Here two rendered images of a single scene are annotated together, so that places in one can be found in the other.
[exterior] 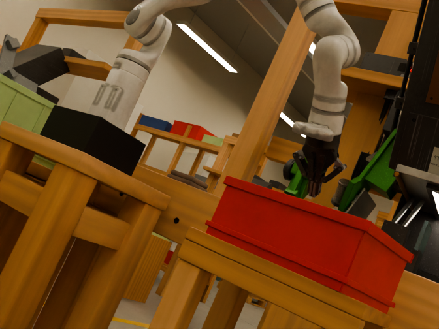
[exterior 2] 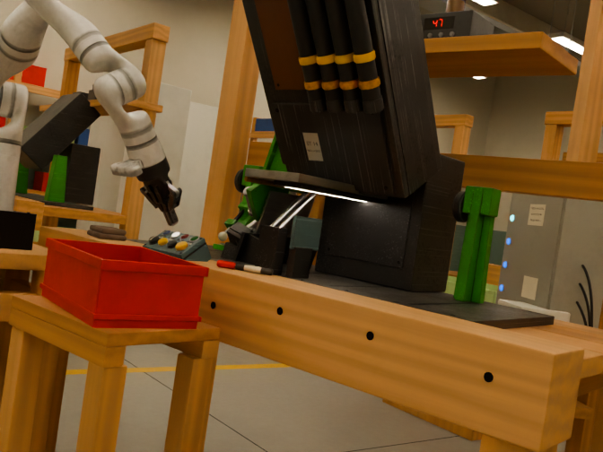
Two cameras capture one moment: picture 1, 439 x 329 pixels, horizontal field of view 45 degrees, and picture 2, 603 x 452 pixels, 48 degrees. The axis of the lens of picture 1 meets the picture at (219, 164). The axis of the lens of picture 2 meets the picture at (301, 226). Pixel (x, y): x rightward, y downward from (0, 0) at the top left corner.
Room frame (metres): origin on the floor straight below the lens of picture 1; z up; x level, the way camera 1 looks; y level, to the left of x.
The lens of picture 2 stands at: (-0.28, -0.76, 1.05)
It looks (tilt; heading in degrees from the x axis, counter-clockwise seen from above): 1 degrees down; 9
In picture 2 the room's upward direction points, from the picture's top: 8 degrees clockwise
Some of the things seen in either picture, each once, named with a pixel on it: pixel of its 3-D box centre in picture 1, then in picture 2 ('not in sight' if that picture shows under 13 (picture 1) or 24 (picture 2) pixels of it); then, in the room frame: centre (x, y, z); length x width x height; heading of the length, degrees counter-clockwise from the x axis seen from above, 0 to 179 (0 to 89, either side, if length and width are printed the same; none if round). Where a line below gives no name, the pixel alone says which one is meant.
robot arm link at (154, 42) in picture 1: (144, 41); (5, 115); (1.32, 0.31, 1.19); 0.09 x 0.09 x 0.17; 41
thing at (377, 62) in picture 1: (384, 68); not in sight; (1.78, -0.39, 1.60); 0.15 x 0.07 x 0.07; 59
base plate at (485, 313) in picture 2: not in sight; (312, 276); (1.44, -0.53, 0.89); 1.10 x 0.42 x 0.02; 59
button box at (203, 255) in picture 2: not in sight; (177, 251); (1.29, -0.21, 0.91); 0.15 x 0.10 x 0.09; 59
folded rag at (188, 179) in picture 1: (187, 181); (107, 232); (1.48, 0.06, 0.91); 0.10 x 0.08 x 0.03; 46
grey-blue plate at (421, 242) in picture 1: (418, 251); (303, 247); (1.26, -0.52, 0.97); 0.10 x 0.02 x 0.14; 149
